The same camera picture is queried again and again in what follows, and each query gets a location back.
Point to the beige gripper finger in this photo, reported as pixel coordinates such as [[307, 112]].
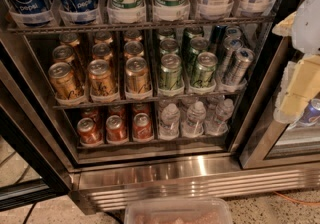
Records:
[[303, 86], [284, 28]]

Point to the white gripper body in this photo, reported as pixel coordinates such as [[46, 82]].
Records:
[[308, 24]]

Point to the blue can behind glass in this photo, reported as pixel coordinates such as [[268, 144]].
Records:
[[311, 113]]

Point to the silver slim can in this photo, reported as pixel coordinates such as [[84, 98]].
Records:
[[241, 60], [229, 46]]

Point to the front silver slim can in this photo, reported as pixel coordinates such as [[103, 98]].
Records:
[[241, 60]]

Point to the second row right green can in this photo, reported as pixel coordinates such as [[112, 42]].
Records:
[[197, 45]]

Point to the second row green can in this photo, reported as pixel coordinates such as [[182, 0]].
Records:
[[169, 46], [197, 45]]

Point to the second row left green can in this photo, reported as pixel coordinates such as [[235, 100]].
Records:
[[169, 46]]

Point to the second row right gold can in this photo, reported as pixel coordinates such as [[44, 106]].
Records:
[[133, 49]]

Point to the second row gold can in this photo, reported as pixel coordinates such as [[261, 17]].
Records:
[[133, 49], [103, 51], [65, 53]]

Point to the front right gold can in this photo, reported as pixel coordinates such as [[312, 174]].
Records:
[[137, 74]]

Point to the front right orange can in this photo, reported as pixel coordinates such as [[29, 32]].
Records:
[[142, 128]]

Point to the orange can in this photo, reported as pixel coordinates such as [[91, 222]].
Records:
[[142, 128], [116, 130], [89, 132]]

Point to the stainless steel fridge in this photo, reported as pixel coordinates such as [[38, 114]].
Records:
[[255, 155]]

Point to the second row middle gold can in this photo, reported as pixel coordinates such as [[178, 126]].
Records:
[[103, 51]]

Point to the front middle gold can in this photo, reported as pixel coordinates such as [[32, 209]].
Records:
[[101, 78]]

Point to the front middle orange can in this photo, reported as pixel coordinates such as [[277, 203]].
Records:
[[116, 130]]

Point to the front left orange can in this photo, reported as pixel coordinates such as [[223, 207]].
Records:
[[89, 132]]

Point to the second row left gold can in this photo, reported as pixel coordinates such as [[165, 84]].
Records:
[[65, 53]]

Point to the front left gold can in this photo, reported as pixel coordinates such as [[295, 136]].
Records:
[[65, 82]]

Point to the open glass fridge door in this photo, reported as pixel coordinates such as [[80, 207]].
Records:
[[24, 126]]

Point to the right water bottle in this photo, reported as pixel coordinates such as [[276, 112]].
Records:
[[217, 124]]

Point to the water bottle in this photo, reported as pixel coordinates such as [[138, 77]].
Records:
[[193, 125], [217, 124], [169, 122]]

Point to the middle water bottle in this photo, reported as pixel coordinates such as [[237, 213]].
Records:
[[193, 125]]

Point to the left water bottle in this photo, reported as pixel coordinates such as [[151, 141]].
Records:
[[169, 122]]

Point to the clear plastic food container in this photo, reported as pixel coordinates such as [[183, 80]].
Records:
[[178, 211]]

